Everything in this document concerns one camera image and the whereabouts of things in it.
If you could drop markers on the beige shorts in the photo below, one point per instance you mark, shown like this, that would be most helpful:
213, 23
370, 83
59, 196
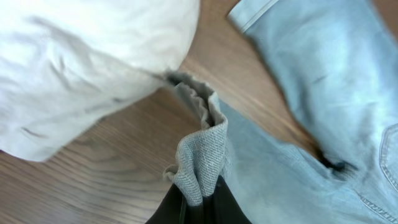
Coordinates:
67, 64

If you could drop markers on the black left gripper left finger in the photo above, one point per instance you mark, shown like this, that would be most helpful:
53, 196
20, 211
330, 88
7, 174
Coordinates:
171, 210

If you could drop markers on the light blue denim shorts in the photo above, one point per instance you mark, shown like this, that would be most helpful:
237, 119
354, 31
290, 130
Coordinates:
336, 64

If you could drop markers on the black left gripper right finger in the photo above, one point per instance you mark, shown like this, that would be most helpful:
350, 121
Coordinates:
219, 208

